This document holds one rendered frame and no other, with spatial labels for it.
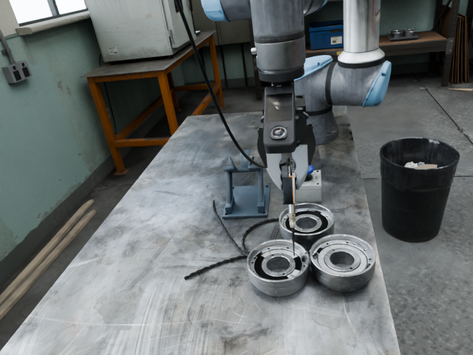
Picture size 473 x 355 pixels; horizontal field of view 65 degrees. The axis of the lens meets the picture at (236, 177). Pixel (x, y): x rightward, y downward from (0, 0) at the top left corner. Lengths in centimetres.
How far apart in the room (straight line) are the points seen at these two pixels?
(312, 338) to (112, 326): 32
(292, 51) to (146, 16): 230
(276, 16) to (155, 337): 50
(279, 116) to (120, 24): 241
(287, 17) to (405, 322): 136
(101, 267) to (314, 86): 70
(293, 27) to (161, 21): 225
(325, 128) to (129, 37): 203
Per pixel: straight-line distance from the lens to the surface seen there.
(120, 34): 292
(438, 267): 195
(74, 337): 70
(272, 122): 56
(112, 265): 79
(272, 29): 56
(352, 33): 102
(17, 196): 241
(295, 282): 62
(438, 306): 178
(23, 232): 245
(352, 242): 70
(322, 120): 111
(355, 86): 103
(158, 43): 282
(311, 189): 83
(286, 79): 58
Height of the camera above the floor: 127
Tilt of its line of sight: 29 degrees down
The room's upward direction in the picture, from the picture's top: 9 degrees counter-clockwise
